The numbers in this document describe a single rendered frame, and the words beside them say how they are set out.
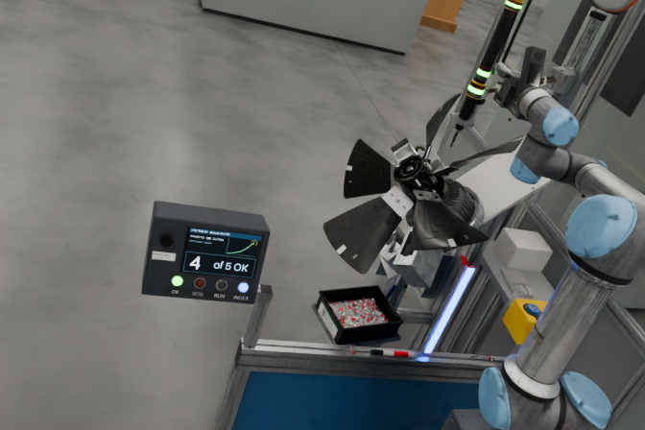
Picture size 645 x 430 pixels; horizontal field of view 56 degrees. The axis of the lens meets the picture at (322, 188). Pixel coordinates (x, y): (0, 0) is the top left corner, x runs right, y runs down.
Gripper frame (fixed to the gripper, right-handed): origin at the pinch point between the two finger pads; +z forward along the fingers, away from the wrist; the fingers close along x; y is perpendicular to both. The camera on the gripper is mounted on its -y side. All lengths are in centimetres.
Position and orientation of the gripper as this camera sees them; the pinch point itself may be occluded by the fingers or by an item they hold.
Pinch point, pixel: (501, 63)
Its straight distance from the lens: 171.4
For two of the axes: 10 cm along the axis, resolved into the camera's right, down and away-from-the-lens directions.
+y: -2.8, 8.3, 4.9
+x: 9.4, 1.4, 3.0
